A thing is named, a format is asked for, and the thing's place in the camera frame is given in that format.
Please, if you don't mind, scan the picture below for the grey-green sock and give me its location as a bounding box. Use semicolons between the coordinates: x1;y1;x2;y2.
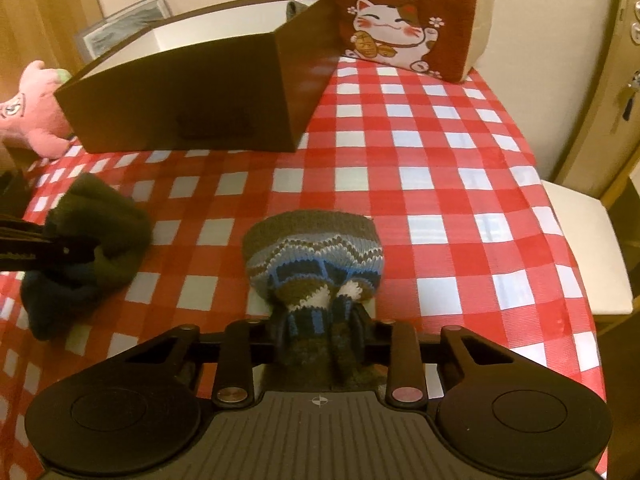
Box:
20;172;153;341

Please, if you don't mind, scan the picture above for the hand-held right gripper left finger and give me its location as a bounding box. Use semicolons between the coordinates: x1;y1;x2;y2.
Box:
121;319;277;408

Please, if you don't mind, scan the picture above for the cat print cushion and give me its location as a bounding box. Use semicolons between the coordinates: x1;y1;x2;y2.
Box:
319;0;501;83

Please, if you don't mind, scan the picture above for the wooden door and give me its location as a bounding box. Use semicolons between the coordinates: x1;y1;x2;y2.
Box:
555;0;640;211

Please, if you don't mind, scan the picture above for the red checked tablecloth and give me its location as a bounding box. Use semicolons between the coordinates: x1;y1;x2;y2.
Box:
0;55;608;461

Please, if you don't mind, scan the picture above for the framed picture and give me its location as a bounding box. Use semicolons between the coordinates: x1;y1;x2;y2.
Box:
74;0;173;61

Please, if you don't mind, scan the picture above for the brown cardboard box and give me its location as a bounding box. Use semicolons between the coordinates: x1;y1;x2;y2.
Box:
52;0;343;153

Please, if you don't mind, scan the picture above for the pink plush toy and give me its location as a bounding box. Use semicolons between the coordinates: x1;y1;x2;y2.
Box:
0;60;76;159

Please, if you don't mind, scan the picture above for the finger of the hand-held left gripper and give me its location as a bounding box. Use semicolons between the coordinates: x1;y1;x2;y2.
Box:
0;241;97;271
0;214;57;244

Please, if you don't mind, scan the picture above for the grey cloth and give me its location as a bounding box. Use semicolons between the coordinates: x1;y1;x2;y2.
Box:
285;1;313;23

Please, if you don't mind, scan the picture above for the patterned knit sock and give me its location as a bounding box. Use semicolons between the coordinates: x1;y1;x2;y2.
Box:
242;211;386;391

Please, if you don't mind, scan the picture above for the key chain with tassel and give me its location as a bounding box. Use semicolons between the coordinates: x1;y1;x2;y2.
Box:
620;72;640;122

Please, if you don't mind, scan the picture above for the white chair seat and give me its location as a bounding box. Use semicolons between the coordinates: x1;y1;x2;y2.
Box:
542;180;636;333

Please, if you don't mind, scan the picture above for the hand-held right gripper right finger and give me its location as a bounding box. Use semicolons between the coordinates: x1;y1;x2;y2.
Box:
351;307;519;406

